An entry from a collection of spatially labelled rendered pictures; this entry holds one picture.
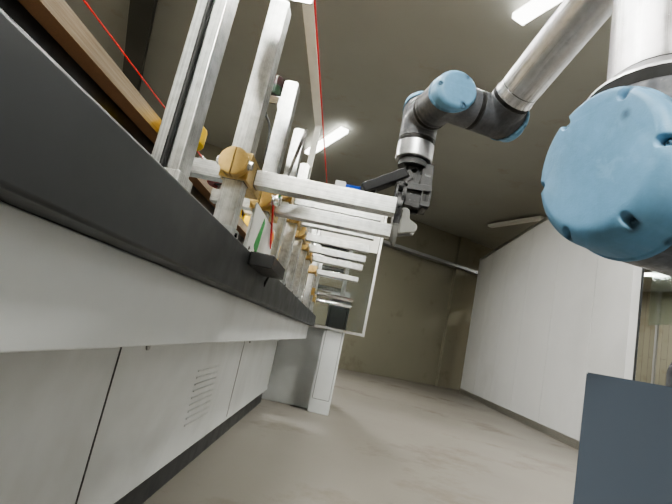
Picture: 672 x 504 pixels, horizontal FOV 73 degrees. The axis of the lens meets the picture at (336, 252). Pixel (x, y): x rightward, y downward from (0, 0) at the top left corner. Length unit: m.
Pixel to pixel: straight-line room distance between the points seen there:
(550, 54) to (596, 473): 0.75
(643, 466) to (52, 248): 0.56
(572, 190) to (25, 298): 0.48
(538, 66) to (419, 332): 9.13
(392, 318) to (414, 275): 1.06
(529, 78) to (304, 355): 2.98
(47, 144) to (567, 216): 0.43
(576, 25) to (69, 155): 0.89
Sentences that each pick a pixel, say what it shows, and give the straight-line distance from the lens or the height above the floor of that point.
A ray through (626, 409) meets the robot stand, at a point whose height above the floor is 0.57.
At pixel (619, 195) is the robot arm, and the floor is 0.75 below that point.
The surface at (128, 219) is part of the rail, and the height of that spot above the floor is 0.64.
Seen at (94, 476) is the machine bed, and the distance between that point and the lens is 1.15.
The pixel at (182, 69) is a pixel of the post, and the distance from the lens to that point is 0.60.
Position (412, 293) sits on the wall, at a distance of 9.85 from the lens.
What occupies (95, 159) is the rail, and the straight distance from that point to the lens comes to 0.36.
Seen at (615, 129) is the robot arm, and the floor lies 0.81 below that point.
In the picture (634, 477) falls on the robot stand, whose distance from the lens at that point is 0.57.
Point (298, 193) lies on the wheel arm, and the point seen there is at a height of 0.81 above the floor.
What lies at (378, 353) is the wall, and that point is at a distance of 9.45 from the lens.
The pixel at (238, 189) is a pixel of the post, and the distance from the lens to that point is 0.80.
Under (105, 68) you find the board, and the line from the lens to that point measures 0.77.
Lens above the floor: 0.58
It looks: 10 degrees up
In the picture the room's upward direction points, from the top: 12 degrees clockwise
